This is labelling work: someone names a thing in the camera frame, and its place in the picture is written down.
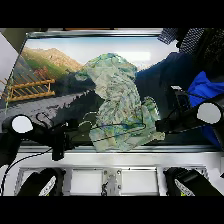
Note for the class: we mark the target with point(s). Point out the black white checked garment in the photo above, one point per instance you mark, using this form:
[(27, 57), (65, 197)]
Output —
[(167, 35)]

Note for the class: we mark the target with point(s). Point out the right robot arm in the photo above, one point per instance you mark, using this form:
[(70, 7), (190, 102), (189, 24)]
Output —
[(203, 116)]

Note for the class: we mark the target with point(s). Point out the green patterned shirt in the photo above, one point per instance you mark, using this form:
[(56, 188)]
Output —
[(115, 100)]

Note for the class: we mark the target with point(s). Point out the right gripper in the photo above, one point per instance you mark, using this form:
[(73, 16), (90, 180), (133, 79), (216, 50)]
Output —
[(164, 126)]

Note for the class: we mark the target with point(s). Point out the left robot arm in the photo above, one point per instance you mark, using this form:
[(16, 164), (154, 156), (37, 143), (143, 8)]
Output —
[(23, 133)]

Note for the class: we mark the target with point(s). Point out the bright blue garment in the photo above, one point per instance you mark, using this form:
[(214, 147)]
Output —
[(203, 86)]

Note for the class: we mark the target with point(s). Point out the dark blue garment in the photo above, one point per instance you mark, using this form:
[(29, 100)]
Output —
[(166, 78)]

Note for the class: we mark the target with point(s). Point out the silver frame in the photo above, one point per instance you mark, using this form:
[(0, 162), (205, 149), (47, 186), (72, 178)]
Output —
[(133, 158)]

